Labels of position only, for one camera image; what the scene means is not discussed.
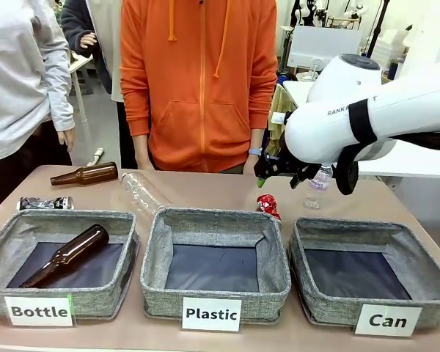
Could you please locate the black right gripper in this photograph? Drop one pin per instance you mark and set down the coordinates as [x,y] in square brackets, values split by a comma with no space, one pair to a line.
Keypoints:
[284,165]

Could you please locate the crushed red can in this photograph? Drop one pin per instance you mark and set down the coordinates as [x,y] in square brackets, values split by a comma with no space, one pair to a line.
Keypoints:
[268,206]

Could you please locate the small clear bottle pink label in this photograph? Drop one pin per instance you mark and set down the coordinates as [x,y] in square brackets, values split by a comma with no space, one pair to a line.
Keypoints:
[317,188]

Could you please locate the large clear plastic bottle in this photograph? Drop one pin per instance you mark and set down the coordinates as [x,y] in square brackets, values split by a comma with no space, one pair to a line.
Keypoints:
[143,194]

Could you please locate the brown glass bottle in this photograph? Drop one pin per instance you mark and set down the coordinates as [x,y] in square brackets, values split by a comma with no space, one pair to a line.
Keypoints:
[73,253]
[91,173]

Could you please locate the crushed silver can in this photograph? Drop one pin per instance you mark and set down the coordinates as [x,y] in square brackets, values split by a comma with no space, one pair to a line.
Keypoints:
[45,202]

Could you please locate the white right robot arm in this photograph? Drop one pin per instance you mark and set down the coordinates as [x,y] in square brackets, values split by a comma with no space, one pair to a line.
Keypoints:
[388,110]

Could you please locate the grey fabric basket labelled Plastic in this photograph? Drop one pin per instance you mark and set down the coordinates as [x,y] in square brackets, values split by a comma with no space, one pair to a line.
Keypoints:
[212,227]

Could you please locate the grey fabric basket labelled Can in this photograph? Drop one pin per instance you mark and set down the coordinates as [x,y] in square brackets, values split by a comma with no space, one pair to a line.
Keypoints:
[352,234]

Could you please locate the white Can label card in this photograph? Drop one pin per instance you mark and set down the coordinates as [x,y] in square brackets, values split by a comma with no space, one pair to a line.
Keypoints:
[388,320]

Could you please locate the grey fabric basket labelled Bottle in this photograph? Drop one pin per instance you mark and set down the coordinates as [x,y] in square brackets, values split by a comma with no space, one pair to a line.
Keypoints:
[88,293]

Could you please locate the orange person's left hand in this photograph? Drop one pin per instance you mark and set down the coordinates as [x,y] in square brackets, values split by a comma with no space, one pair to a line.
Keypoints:
[250,165]

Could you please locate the orange person's right hand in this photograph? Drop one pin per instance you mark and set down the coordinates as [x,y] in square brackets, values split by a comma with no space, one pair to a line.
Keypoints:
[142,152]

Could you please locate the grey person's left hand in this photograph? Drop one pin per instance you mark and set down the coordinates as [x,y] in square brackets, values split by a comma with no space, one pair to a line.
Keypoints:
[67,138]

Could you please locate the dark-jacket person's hand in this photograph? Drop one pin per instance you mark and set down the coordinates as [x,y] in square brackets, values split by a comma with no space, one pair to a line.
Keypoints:
[88,39]

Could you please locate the blue wrist watch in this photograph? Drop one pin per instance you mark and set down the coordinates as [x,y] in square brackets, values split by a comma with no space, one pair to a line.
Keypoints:
[254,151]

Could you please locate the yellow olive cloth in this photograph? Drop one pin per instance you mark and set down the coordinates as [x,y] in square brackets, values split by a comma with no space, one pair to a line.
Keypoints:
[280,106]

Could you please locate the person in orange hoodie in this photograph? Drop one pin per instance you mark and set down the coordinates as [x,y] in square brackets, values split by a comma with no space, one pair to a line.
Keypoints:
[198,91]

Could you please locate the large white background table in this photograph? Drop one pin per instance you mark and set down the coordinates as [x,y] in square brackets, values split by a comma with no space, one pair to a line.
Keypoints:
[407,161]

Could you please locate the white panel box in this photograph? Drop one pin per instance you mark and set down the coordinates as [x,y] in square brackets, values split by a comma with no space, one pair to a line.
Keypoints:
[326,45]

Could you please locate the dark blue cup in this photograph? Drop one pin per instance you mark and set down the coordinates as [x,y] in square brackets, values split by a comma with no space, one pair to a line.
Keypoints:
[392,69]

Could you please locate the white Plastic label card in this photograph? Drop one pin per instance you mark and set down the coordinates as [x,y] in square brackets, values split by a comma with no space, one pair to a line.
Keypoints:
[211,314]

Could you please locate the wooden background shelf rack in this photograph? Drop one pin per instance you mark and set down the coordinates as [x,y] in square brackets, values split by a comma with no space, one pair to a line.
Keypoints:
[342,21]

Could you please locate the white storage boxes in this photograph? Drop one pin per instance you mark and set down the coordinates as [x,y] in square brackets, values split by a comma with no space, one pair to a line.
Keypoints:
[390,45]

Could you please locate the black tripod pole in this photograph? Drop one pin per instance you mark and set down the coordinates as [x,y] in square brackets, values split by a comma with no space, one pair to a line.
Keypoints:
[379,25]

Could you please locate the white table foot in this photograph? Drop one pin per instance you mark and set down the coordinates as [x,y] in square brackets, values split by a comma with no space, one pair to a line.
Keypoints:
[97,154]

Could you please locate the person in beige coat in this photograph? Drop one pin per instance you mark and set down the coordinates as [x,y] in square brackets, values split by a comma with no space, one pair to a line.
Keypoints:
[95,44]

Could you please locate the small white background table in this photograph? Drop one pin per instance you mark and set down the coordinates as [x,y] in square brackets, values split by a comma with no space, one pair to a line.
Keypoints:
[78,66]

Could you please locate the white Bottle label card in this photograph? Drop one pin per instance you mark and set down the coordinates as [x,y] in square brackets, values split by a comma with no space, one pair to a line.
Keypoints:
[39,311]

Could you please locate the person in grey sweater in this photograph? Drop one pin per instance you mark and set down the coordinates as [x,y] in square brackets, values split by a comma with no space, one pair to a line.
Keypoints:
[14,91]

